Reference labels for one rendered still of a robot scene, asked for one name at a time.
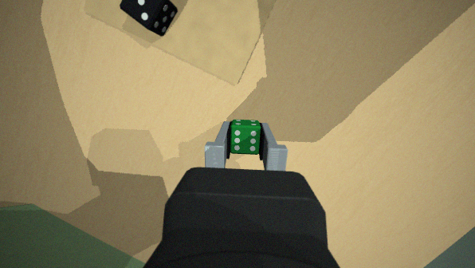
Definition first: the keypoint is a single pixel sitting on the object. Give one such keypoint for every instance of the tan square mat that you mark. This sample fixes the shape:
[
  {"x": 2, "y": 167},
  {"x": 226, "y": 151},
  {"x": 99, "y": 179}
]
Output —
[{"x": 216, "y": 35}]

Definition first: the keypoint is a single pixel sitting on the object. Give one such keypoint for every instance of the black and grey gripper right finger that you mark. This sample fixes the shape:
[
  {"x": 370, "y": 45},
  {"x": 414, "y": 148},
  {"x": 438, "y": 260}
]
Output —
[{"x": 274, "y": 155}]

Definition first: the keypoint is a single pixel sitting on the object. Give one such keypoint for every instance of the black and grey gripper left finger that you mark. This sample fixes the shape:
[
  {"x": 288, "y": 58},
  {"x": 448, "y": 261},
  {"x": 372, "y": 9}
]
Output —
[{"x": 216, "y": 152}]

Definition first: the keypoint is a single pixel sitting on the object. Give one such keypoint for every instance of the green die with white pips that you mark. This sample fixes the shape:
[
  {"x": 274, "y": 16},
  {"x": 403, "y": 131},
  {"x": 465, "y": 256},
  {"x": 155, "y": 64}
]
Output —
[{"x": 245, "y": 137}]

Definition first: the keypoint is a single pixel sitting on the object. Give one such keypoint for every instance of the black die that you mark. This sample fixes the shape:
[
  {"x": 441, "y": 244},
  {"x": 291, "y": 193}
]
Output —
[{"x": 154, "y": 15}]

